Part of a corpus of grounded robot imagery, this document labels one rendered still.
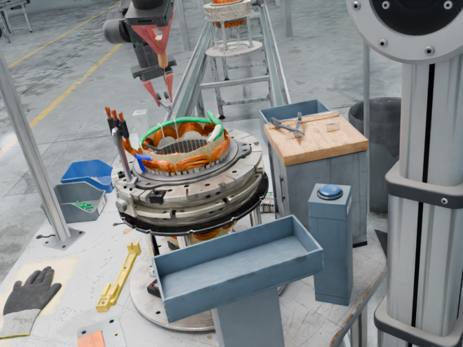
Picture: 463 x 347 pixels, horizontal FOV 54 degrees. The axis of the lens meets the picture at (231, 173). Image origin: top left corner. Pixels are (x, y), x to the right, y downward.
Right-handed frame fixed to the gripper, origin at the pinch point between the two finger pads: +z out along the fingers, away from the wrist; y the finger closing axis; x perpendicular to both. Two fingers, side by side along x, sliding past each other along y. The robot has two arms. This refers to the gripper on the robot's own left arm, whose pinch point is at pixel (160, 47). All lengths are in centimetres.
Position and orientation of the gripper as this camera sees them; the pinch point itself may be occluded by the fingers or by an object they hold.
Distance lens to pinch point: 89.1
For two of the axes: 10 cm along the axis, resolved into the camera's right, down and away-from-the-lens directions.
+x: 9.9, 0.0, -1.2
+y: -0.8, 7.6, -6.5
